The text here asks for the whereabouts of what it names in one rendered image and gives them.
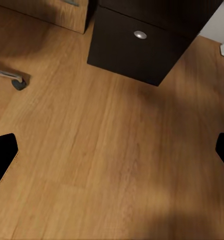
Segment swivel chair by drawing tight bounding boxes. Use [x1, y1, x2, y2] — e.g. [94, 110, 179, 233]
[0, 70, 26, 91]

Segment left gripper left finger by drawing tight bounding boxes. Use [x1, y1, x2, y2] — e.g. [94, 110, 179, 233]
[0, 133, 18, 180]

